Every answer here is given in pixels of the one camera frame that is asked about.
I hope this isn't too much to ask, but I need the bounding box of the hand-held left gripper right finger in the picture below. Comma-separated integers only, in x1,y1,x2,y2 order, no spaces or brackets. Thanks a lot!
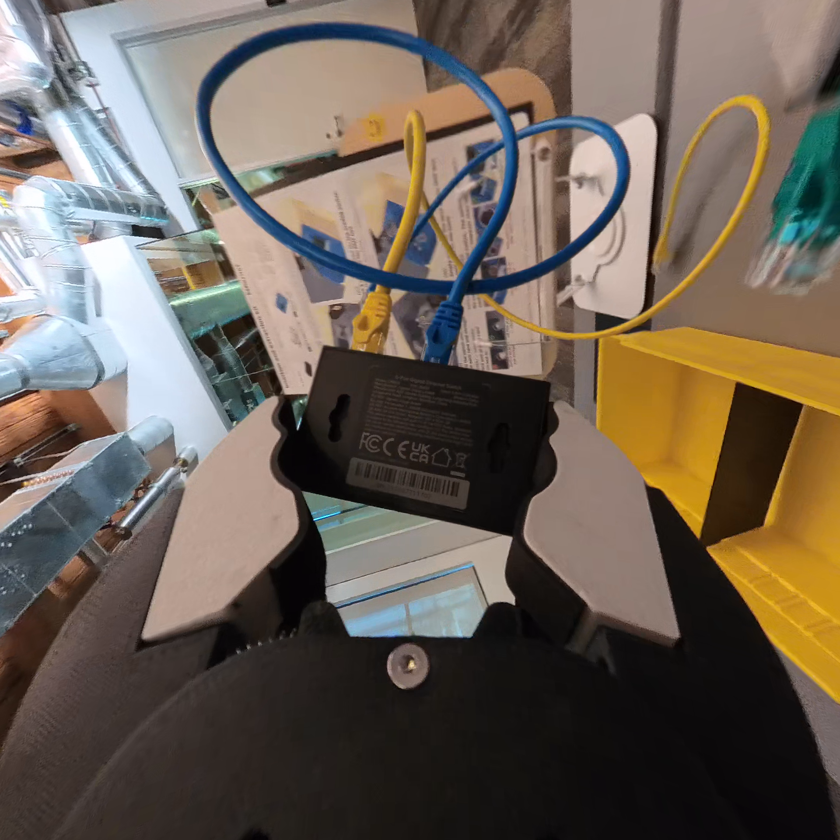
505,400,680,647

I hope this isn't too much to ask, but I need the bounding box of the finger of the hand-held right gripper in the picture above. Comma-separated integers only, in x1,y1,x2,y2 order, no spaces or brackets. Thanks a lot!
764,0,840,109

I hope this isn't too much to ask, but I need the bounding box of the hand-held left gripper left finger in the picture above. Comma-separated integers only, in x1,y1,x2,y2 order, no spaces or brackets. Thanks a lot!
141,395,329,643

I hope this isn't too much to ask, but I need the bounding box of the yellow plastic bin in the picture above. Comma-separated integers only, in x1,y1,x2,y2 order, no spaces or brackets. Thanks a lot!
596,327,840,703

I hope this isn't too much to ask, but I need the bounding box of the green ethernet cable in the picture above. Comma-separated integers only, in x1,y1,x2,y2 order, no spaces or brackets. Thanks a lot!
745,105,840,296

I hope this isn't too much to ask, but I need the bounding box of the black network switch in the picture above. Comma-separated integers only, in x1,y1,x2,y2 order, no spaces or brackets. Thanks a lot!
279,346,552,534

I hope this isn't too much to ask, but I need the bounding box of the yellow ethernet cable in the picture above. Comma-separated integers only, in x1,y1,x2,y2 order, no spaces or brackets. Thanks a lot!
351,95,772,355

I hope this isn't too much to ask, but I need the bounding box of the blue ethernet cable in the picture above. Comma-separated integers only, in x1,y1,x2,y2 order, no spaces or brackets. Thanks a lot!
196,23,631,365

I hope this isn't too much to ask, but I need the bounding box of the white stand base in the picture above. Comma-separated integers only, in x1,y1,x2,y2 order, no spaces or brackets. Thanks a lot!
570,113,658,319

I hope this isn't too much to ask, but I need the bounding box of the printed instruction poster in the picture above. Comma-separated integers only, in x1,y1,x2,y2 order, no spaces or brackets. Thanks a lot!
213,112,542,395

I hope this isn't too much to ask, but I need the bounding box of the silver air duct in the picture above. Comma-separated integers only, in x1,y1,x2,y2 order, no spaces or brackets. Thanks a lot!
39,98,172,227
0,315,127,403

